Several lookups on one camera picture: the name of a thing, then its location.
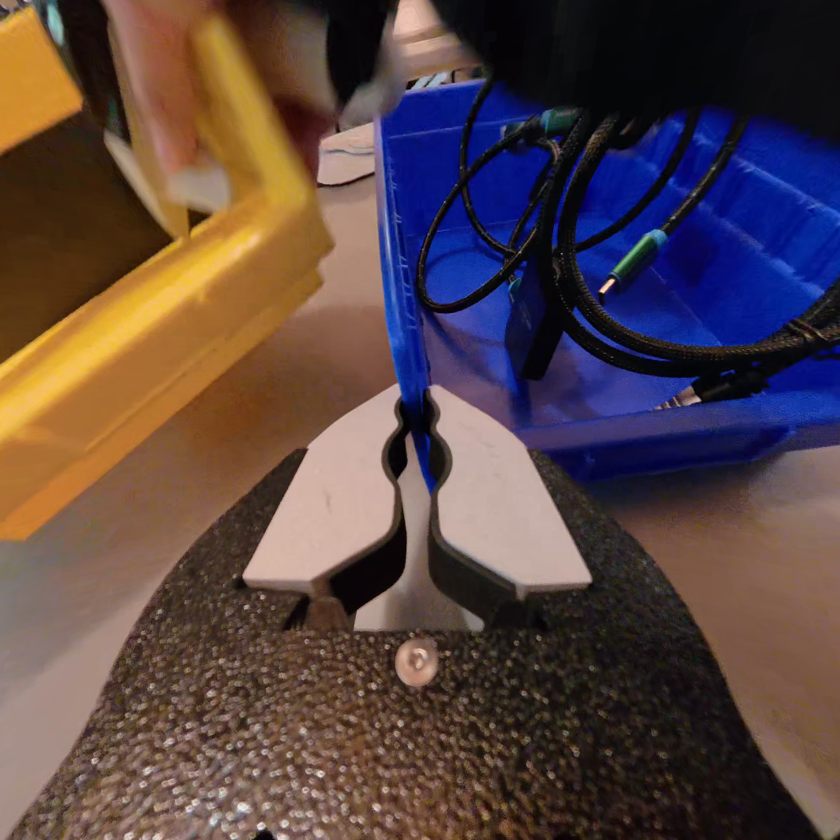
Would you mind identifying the black braided cable slim plugs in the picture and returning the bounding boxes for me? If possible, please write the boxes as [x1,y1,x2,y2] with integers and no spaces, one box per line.
[598,112,752,299]

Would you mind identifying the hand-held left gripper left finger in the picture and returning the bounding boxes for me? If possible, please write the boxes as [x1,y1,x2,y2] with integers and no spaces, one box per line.
[241,384,409,616]

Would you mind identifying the thin black cable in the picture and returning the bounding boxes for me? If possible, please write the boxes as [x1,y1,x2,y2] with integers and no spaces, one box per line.
[417,79,565,312]

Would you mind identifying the blue plastic bin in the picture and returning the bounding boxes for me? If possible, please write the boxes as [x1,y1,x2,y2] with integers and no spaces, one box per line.
[374,82,840,493]

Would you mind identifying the black braided cable wide plug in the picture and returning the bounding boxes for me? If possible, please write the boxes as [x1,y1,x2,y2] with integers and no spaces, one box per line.
[502,105,840,404]

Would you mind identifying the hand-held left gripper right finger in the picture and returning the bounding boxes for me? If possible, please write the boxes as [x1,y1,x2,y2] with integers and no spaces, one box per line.
[427,385,593,626]

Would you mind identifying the grey usb hub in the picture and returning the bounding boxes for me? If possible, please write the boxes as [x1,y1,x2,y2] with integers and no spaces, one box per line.
[504,259,568,382]

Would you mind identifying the yellow plastic bin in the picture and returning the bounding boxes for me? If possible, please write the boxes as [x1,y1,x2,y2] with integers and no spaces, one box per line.
[0,7,336,542]

